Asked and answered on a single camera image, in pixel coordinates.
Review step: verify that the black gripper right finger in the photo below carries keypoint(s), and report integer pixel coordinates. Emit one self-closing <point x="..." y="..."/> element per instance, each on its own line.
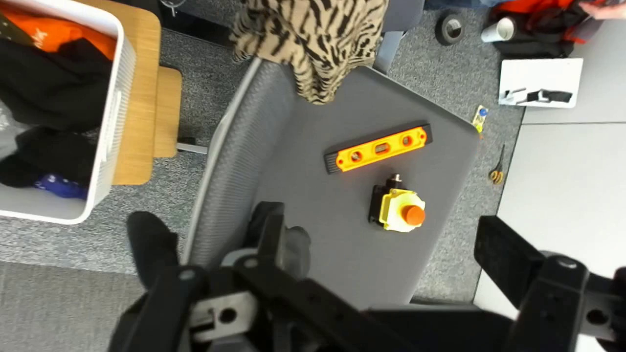
<point x="560" y="293"/>

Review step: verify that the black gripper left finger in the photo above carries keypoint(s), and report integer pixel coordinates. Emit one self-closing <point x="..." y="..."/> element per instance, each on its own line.
<point x="274" y="305"/>

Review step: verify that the leopard print cloth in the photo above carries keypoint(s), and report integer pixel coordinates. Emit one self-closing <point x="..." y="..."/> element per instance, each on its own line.
<point x="319" y="39"/>

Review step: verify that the grey plastic chair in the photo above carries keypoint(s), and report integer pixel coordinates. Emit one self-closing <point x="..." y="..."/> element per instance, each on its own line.
<point x="339" y="246"/>

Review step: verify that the black cloth in bin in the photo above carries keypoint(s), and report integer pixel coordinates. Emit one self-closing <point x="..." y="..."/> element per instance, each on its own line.
<point x="51" y="90"/>

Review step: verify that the orange cloth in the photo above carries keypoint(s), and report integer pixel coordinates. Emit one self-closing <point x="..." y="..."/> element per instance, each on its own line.
<point x="59" y="29"/>

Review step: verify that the yellow emergency stop button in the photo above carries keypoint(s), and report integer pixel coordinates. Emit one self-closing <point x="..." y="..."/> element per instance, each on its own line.
<point x="401" y="207"/>

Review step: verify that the orange spirit level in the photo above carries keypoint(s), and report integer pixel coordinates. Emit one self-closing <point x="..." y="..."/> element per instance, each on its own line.
<point x="378" y="148"/>

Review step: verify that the yellow blue packet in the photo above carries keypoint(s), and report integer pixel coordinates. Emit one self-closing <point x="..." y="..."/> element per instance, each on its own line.
<point x="482" y="117"/>

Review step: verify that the white paper sheet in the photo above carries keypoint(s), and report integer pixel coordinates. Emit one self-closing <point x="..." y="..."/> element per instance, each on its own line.
<point x="540" y="74"/>

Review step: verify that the white plastic bin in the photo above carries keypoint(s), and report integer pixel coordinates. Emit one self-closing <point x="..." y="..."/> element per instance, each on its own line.
<point x="110" y="129"/>

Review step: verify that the blue item in bin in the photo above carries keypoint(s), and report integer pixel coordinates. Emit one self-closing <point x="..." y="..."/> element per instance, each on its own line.
<point x="61" y="188"/>

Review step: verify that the white cup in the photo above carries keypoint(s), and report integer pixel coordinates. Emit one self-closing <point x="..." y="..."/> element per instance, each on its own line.
<point x="499" y="29"/>

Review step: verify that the orange and black bag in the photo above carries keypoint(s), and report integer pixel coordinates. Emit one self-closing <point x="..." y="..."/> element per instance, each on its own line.
<point x="540" y="21"/>

